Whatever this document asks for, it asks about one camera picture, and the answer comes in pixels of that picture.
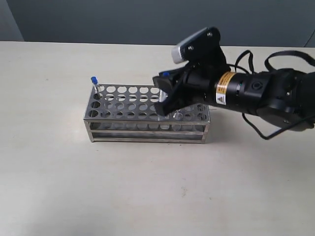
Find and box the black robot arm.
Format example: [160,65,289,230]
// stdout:
[153,46,315,131]

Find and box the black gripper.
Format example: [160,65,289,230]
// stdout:
[153,46,229,116]

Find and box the black cable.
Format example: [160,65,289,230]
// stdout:
[228,50,315,141]

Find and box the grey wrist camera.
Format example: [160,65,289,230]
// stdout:
[171,27,221,64]

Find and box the stainless steel test tube rack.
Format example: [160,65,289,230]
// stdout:
[84,84,211,144]

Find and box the blue-capped tube back row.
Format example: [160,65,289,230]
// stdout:
[158,89,168,103]

